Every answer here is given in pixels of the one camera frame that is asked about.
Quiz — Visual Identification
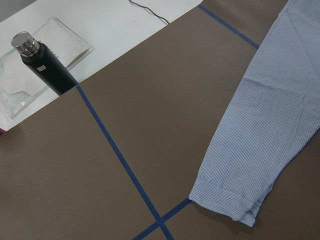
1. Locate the black cable on table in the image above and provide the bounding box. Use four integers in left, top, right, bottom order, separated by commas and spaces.
128, 0, 170, 25

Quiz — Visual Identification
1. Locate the clear plastic document sleeve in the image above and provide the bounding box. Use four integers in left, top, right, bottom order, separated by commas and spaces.
0, 17, 94, 120

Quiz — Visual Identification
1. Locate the light blue striped shirt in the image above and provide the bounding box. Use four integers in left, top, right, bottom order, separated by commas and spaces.
189, 0, 320, 227

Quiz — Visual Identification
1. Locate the black water bottle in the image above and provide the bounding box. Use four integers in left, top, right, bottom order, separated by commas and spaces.
11, 31, 78, 96

